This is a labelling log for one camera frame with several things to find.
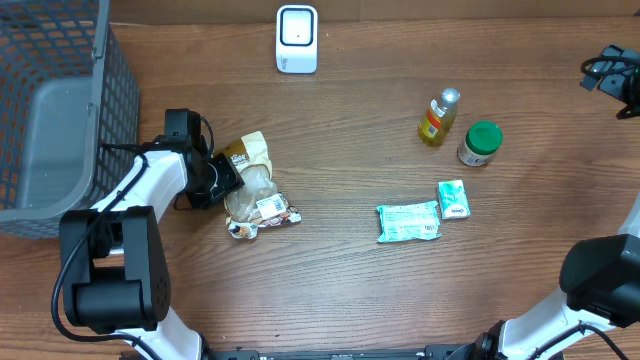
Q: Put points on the white barcode scanner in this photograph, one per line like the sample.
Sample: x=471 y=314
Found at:
x=296 y=48

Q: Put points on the green white tissue pack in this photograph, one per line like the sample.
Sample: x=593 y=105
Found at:
x=453 y=200

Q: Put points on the brown snack bag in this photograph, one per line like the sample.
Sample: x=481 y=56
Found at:
x=258 y=203

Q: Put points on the green lid white jar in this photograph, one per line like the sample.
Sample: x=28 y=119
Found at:
x=481 y=142

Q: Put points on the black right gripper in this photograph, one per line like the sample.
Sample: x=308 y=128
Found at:
x=605 y=67

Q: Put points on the yellow liquid bottle grey cap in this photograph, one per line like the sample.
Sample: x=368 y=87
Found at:
x=439 y=117

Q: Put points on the teal tissue packet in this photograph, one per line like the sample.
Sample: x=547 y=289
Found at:
x=401 y=223

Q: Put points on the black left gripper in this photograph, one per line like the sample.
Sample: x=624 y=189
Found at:
x=232 y=181

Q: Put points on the dark grey mesh plastic basket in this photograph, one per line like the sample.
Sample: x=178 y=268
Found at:
x=69 y=99

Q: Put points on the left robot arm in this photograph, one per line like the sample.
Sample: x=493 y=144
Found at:
x=114 y=283

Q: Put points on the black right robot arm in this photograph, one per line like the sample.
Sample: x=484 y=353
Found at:
x=598 y=291

